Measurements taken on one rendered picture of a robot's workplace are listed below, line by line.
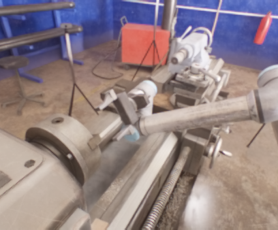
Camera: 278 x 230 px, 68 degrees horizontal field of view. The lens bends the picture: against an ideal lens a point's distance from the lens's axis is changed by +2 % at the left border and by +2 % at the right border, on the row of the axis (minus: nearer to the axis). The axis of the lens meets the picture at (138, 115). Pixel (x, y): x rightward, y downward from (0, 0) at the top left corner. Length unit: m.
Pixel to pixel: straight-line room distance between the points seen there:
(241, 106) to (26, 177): 0.63
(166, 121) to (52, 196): 0.55
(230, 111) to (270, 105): 0.11
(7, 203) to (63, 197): 0.07
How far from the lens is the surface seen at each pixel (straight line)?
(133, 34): 3.89
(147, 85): 0.94
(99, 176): 1.11
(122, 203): 0.88
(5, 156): 0.41
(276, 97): 0.74
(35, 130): 0.68
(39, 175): 0.36
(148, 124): 0.84
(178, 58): 1.53
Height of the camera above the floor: 1.60
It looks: 35 degrees down
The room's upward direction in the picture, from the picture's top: 4 degrees clockwise
